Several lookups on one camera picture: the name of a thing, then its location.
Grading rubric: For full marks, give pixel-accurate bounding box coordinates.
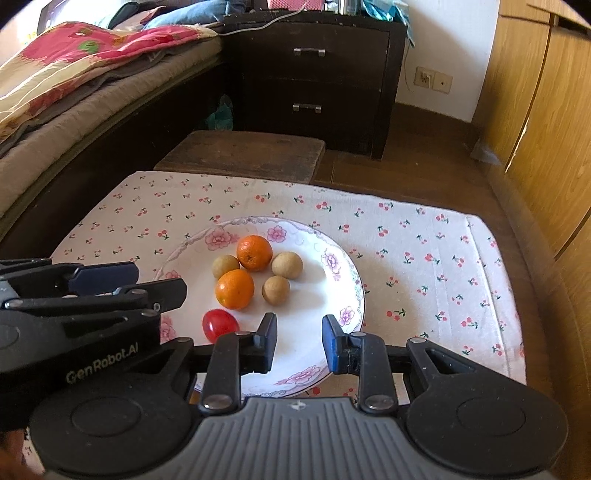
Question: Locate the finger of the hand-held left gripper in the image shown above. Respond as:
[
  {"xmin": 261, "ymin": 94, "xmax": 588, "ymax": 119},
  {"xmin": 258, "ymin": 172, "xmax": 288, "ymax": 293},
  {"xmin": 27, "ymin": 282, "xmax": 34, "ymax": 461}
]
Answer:
[
  {"xmin": 0, "ymin": 278, "xmax": 188, "ymax": 326},
  {"xmin": 0, "ymin": 258, "xmax": 140, "ymax": 300}
]

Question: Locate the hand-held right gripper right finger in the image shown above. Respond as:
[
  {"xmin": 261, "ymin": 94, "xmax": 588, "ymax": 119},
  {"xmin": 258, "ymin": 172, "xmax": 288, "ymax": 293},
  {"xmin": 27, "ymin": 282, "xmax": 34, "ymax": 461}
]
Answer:
[{"xmin": 322, "ymin": 315, "xmax": 491, "ymax": 413}]

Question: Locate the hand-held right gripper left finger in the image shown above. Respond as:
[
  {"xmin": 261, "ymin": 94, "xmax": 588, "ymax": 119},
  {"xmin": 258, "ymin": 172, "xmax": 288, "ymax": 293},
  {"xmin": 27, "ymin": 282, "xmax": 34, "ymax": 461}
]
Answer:
[{"xmin": 139, "ymin": 312, "xmax": 279, "ymax": 411}]

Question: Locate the white floral plate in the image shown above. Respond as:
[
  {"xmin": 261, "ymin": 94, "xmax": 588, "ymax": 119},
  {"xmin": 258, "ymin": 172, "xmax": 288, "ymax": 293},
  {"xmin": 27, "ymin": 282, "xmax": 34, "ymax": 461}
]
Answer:
[{"xmin": 154, "ymin": 217, "xmax": 366, "ymax": 398}]

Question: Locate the red tomato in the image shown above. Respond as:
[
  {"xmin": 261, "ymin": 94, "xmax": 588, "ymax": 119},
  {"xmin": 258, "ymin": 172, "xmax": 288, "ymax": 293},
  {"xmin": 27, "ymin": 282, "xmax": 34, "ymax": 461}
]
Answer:
[{"xmin": 203, "ymin": 309, "xmax": 241, "ymax": 343}]

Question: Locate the brown longan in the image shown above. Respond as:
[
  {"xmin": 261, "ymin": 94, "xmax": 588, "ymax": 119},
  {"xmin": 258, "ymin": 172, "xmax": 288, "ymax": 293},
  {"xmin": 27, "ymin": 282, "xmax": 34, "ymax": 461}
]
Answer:
[
  {"xmin": 262, "ymin": 276, "xmax": 292, "ymax": 306},
  {"xmin": 212, "ymin": 255, "xmax": 241, "ymax": 280},
  {"xmin": 271, "ymin": 252, "xmax": 304, "ymax": 280}
]

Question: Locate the smooth orange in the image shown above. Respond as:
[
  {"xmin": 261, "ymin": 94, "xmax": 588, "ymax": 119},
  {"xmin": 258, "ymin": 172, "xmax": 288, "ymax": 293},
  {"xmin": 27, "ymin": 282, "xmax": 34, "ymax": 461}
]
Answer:
[{"xmin": 215, "ymin": 270, "xmax": 256, "ymax": 310}]

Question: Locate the orange mandarin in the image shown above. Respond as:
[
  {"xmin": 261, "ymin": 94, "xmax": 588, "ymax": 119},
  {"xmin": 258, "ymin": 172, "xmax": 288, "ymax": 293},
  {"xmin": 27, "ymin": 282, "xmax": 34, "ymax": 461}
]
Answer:
[{"xmin": 237, "ymin": 234, "xmax": 273, "ymax": 272}]

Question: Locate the cherry print tablecloth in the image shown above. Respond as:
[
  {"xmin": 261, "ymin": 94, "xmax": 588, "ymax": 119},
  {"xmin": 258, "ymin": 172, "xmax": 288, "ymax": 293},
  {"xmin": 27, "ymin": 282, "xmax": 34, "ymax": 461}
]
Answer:
[{"xmin": 23, "ymin": 172, "xmax": 527, "ymax": 462}]

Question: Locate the bed with floral blanket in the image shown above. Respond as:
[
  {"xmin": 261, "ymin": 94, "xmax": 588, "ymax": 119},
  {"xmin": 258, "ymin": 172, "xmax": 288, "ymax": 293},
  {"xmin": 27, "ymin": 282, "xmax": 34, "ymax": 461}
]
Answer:
[{"xmin": 0, "ymin": 0, "xmax": 232, "ymax": 250}]

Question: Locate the beige mattress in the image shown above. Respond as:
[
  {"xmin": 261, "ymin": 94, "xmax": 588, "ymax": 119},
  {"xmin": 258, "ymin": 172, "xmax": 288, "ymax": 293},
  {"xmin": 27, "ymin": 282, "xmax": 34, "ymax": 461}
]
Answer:
[{"xmin": 0, "ymin": 34, "xmax": 227, "ymax": 217}]

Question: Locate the wooden stool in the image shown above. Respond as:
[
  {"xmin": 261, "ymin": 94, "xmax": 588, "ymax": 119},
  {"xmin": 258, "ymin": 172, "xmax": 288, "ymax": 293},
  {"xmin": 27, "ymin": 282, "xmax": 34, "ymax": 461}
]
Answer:
[{"xmin": 154, "ymin": 130, "xmax": 326, "ymax": 185}]

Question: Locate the nightstand drawer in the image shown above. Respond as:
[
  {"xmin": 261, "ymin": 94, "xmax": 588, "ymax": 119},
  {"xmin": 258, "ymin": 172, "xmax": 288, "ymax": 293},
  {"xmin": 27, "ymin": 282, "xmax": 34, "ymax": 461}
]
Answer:
[
  {"xmin": 240, "ymin": 82, "xmax": 384, "ymax": 149},
  {"xmin": 240, "ymin": 25, "xmax": 391, "ymax": 89}
]

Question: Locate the floral quilt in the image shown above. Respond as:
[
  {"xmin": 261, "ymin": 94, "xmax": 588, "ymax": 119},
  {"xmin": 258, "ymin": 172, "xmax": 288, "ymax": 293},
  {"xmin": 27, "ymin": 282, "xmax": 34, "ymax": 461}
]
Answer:
[{"xmin": 0, "ymin": 21, "xmax": 220, "ymax": 144}]

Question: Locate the white paper scrap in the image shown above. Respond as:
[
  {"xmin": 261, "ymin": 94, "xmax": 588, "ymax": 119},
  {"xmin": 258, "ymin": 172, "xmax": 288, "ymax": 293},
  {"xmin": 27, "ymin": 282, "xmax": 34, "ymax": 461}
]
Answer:
[{"xmin": 471, "ymin": 141, "xmax": 499, "ymax": 164}]

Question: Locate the dark cloth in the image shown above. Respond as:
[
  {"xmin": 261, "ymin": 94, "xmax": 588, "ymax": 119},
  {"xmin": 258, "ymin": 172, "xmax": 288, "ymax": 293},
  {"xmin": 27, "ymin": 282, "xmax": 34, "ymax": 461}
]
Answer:
[{"xmin": 111, "ymin": 1, "xmax": 155, "ymax": 26}]

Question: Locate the blue pillow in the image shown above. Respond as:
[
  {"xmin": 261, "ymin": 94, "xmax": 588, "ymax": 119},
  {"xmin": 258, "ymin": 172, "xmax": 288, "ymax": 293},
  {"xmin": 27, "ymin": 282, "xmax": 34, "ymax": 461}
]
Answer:
[{"xmin": 141, "ymin": 0, "xmax": 250, "ymax": 29}]

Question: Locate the dark wooden nightstand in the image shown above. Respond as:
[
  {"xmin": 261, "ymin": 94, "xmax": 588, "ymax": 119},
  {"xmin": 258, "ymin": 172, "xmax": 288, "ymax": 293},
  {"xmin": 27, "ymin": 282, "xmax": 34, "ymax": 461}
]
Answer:
[{"xmin": 223, "ymin": 9, "xmax": 408, "ymax": 160}]

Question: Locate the wooden wardrobe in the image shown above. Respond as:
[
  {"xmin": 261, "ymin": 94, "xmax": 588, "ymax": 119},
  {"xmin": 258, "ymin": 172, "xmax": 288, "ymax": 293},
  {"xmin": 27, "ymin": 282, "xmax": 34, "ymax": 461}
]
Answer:
[{"xmin": 471, "ymin": 0, "xmax": 591, "ymax": 278}]

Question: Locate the pink basket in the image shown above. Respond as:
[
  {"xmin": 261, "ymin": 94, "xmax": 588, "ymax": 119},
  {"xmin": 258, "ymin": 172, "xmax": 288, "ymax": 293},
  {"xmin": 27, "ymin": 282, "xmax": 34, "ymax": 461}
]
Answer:
[{"xmin": 268, "ymin": 0, "xmax": 326, "ymax": 11}]

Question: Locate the blue plastic bag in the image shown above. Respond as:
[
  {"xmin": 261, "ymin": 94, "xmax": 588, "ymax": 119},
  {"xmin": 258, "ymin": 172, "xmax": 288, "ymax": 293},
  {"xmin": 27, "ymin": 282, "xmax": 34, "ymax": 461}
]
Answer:
[{"xmin": 360, "ymin": 0, "xmax": 411, "ymax": 24}]

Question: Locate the white cable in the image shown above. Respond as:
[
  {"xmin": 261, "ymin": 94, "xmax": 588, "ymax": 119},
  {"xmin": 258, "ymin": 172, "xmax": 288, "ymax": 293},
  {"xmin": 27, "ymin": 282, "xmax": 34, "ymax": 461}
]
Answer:
[{"xmin": 217, "ymin": 7, "xmax": 308, "ymax": 35}]

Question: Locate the wall outlet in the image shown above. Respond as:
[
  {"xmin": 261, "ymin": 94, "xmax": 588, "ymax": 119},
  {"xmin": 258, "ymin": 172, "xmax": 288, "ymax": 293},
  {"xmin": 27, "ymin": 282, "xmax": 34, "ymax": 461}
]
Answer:
[{"xmin": 414, "ymin": 66, "xmax": 453, "ymax": 94}]

